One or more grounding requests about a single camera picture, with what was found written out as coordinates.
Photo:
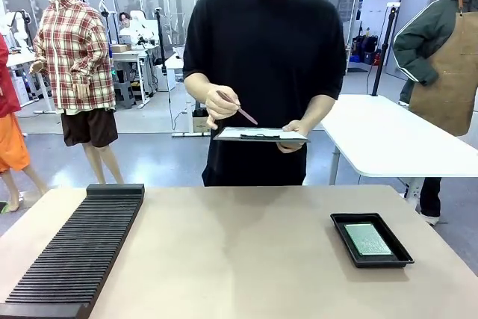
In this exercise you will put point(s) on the person's right hand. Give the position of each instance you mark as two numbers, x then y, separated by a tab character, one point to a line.
220	106

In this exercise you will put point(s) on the person's left hand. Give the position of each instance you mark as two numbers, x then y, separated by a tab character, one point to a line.
295	128

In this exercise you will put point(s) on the pink pen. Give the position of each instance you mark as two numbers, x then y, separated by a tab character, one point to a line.
239	109

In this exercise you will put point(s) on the black clipboard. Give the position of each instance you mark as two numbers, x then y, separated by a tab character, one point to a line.
261	137

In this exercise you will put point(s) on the green PCB board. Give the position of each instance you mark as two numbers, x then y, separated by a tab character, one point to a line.
369	240

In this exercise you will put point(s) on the person's left forearm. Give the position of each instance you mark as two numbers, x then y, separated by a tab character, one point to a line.
321	111

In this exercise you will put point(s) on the person's right forearm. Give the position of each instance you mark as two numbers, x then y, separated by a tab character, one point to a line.
199	87

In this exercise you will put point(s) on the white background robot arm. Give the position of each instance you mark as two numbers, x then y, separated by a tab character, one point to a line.
143	27

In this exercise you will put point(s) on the black slotted PCB rack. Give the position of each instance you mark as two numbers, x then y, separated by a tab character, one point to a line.
74	251

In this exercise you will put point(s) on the white printed box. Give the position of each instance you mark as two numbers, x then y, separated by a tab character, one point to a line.
201	124

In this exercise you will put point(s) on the white paper sheet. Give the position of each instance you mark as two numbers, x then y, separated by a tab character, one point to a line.
257	131

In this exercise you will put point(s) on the person in black t-shirt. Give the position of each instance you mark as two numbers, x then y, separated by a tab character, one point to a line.
265	54

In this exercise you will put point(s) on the grey step stool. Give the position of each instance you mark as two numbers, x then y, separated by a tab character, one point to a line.
124	93

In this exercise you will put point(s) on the white side table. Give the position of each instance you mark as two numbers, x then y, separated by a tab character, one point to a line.
396	136

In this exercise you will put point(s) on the white background desk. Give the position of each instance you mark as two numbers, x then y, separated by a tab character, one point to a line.
130	55

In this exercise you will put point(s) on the black equipment cases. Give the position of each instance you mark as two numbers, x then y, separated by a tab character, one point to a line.
366	48

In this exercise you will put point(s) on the cardboard box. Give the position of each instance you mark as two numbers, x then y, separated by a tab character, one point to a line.
121	48

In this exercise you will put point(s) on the black pole stand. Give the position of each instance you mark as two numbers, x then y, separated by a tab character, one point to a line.
382	50

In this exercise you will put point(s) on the seated person in white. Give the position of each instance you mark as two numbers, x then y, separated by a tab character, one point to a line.
125	24

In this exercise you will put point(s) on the black plastic tray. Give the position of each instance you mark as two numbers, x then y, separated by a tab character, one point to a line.
369	240

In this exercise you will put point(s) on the mannequin in plaid shirt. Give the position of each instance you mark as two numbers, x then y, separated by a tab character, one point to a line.
78	50

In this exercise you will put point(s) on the person in brown apron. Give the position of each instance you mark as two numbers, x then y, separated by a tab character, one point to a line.
444	65

